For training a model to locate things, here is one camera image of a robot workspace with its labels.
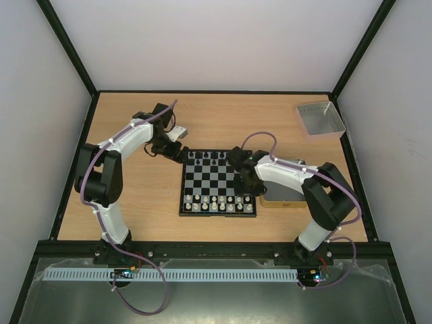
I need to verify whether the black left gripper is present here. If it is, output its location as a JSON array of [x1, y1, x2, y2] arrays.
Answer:
[[151, 134, 189, 164]]

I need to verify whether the yellow metal tin box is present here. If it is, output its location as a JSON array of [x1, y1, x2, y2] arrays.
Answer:
[[255, 155, 307, 208]]

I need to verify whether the black white chess board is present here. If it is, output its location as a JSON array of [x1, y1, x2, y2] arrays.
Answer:
[[179, 149, 257, 217]]

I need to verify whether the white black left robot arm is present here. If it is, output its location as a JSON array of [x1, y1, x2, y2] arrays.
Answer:
[[74, 105, 188, 246]]

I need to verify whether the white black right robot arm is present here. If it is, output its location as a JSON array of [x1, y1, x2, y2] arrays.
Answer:
[[227, 146, 362, 265]]

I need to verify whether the empty metal tin lid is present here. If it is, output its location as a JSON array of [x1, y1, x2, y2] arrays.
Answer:
[[294, 101, 346, 141]]

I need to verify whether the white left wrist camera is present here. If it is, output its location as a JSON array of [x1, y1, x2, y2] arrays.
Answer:
[[167, 126, 188, 142]]

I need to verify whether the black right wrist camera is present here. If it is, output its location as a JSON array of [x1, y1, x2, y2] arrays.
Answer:
[[226, 146, 252, 172]]

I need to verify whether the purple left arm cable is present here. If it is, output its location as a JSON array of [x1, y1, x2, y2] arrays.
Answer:
[[80, 99, 169, 315]]

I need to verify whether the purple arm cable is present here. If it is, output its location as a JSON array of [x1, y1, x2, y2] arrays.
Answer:
[[80, 99, 169, 315], [242, 131, 362, 291]]

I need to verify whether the white slotted cable duct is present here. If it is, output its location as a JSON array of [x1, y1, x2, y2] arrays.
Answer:
[[43, 267, 298, 282]]

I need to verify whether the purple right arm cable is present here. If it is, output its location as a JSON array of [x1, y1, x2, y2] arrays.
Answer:
[[242, 131, 362, 291]]

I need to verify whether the black aluminium frame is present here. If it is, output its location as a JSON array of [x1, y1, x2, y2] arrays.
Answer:
[[10, 1, 415, 323]]

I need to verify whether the metal base plate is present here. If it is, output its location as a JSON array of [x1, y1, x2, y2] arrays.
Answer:
[[19, 259, 405, 323]]

